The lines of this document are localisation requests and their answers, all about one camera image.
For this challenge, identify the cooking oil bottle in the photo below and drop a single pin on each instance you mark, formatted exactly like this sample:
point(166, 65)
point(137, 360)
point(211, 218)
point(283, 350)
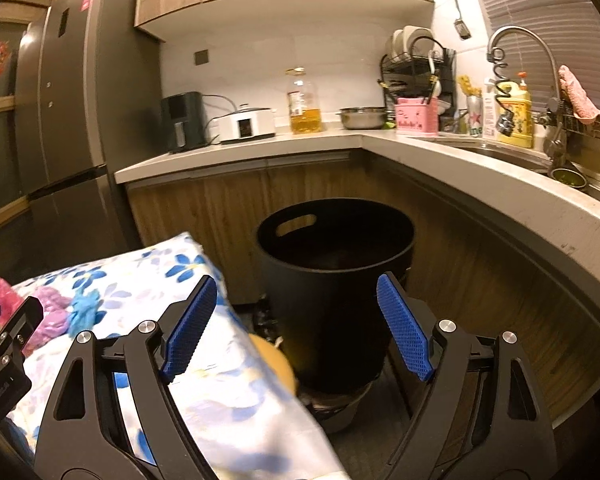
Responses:
point(305, 115)

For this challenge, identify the steel sink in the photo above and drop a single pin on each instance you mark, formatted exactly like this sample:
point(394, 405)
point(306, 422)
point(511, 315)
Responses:
point(510, 157)

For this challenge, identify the steel kitchen faucet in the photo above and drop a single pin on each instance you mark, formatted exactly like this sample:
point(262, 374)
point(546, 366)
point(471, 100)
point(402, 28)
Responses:
point(520, 30)

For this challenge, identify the wooden base cabinets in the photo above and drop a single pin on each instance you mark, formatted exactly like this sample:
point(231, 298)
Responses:
point(205, 220)

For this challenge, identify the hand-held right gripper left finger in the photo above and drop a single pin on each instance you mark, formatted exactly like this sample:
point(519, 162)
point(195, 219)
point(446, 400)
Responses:
point(190, 330)

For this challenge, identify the metal sink caddy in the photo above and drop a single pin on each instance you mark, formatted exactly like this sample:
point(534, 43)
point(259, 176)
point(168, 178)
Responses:
point(575, 125)

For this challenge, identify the hanging metal spatula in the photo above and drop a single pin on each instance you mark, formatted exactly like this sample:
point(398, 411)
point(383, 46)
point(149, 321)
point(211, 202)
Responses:
point(462, 29)

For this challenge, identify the white bottle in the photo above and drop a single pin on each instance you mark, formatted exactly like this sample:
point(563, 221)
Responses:
point(489, 110)

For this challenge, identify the grey kitchen countertop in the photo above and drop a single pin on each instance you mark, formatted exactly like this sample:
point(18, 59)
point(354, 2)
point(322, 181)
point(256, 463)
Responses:
point(480, 180)

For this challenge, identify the black dish rack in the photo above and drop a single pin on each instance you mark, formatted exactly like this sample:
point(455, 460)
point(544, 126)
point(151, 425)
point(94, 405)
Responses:
point(447, 80)

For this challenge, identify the pink cloth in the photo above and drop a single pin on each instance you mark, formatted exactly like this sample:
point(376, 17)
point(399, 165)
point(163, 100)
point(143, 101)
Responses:
point(577, 95)

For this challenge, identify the blue floral tablecloth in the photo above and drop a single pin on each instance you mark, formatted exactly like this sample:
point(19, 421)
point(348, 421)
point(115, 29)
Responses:
point(240, 410)

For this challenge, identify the white electric cooker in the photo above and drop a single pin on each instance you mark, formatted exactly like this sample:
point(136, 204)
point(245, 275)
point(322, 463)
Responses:
point(245, 127)

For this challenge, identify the dark metal pot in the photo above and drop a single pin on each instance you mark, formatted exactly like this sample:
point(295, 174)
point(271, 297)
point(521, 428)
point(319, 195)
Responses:
point(340, 410)

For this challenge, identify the blue plastic bag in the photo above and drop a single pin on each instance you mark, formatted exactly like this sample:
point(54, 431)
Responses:
point(85, 310)

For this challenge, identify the window blind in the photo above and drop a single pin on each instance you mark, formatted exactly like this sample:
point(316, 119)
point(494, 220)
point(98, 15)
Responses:
point(555, 20)

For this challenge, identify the dark wall socket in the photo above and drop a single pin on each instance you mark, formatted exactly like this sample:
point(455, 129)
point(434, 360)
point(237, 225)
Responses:
point(202, 57)

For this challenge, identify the yellow detergent bottle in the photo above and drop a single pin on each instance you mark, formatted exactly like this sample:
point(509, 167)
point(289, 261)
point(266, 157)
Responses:
point(521, 110)

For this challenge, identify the black trash bin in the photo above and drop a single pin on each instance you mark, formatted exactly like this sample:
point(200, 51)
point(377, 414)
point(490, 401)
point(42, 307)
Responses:
point(330, 320)

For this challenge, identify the pink utensil holder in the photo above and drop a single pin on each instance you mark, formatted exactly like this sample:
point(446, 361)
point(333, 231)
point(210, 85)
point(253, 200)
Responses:
point(415, 117)

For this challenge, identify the tan round stool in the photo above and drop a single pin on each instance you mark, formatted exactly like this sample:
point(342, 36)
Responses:
point(275, 360)

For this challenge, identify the dark steel refrigerator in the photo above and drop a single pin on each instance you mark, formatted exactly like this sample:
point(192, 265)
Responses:
point(80, 110)

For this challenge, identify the steel basin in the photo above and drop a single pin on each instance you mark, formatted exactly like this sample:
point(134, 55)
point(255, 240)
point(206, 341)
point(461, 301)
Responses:
point(362, 119)

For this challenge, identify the bright pink plastic bag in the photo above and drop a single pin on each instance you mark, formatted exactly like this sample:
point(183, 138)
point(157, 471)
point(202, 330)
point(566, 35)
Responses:
point(5, 292)

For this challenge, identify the white plate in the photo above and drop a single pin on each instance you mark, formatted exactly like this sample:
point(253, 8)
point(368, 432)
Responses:
point(417, 37)
point(398, 42)

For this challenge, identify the drink can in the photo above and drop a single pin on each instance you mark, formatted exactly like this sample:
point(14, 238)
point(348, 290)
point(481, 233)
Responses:
point(475, 117)

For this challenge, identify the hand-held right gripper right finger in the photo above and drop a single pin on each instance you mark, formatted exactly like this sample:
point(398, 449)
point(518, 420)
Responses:
point(405, 330)

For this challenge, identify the black air fryer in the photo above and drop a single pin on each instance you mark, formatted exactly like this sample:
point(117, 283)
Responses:
point(182, 120)

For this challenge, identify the small steel bowl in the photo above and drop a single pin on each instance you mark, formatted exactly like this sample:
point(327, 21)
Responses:
point(567, 177)

